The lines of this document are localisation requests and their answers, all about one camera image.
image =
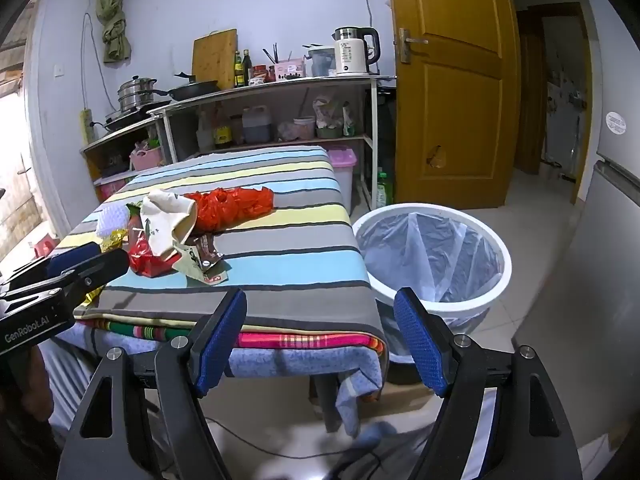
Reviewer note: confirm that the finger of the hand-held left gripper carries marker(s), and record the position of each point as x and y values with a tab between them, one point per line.
102	266
70	256

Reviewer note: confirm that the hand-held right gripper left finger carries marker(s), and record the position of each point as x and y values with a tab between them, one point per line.
222	340

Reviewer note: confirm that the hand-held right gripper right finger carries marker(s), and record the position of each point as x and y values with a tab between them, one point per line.
422	345

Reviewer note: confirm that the yellow-green foil wrapper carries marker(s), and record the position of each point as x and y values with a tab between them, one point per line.
112	242

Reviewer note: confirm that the red snack wrapper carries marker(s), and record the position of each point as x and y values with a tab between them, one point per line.
145	260

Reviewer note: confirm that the white foam fruit net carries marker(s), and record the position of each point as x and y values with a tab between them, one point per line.
112	217

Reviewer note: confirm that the white plastic bin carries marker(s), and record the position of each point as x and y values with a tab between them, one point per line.
465	310

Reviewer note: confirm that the brown snack wrapper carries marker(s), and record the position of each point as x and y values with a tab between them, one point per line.
207	252

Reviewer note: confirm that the red plastic bag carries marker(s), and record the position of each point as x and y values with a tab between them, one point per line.
235	205

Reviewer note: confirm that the red plastic stool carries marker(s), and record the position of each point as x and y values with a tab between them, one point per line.
42	247

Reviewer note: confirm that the blue towel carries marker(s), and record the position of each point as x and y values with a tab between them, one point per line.
300	360

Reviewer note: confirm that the translucent bin liner bag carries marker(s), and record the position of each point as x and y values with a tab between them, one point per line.
435	250

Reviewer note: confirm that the blue slipper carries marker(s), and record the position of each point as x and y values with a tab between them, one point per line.
375	435

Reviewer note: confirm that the striped cloth covered table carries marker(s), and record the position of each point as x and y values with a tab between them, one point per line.
290	260

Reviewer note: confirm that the pink plastic basket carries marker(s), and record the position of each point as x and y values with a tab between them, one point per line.
145	160

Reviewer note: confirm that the low wooden shelf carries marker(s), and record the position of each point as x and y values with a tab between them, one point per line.
107	137

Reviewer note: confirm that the yellow power strip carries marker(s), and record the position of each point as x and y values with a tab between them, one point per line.
86	127

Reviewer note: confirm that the black induction cooker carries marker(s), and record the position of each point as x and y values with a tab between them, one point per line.
130	117

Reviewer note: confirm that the green plastic bottle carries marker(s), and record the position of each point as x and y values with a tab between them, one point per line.
384	190

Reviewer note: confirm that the white plastic bottle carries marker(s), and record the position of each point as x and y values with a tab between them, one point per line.
205	135

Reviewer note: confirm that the steel steamer pot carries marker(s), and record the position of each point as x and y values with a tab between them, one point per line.
136	95

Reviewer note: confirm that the yellow-labelled sauce bottle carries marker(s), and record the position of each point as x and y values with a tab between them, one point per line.
223	132

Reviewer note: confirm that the grey refrigerator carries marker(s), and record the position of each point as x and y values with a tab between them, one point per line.
600	260

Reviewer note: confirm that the black frying pan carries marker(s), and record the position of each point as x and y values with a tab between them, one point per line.
192	90

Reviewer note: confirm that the pink-lidded storage box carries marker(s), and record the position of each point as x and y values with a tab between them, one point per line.
342	160

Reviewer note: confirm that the dark liquid jug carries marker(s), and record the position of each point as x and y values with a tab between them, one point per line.
257	127

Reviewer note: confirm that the hanging green cloth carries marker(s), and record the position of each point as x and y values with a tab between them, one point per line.
115	35

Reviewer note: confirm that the pink-lidded tub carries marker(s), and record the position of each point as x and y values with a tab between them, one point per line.
304	129

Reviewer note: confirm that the green bowl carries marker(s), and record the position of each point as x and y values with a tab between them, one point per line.
329	132

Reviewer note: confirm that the green glass oil bottle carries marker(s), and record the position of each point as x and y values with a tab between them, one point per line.
238	75

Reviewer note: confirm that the bamboo cutting board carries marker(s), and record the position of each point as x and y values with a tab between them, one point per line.
215	60

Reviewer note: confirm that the green food packet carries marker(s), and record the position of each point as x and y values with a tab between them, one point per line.
348	120

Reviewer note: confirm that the wooden door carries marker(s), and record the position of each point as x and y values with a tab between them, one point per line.
460	110

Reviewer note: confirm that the dark sauce bottle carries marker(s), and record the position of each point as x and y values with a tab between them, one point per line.
247	72

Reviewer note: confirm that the red sauce jar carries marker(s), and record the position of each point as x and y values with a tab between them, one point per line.
260	75

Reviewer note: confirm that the crumpled plastic bags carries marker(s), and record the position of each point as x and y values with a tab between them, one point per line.
325	110

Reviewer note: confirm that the white shelf rack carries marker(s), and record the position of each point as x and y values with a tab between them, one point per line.
280	83

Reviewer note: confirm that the pink utensil holder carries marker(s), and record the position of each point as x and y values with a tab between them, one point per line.
290	70

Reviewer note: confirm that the grey water pitcher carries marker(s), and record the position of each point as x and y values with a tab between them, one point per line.
322	62

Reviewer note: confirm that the white electric kettle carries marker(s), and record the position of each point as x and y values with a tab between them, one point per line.
352	55

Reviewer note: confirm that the white wall switch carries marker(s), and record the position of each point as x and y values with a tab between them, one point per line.
59	70

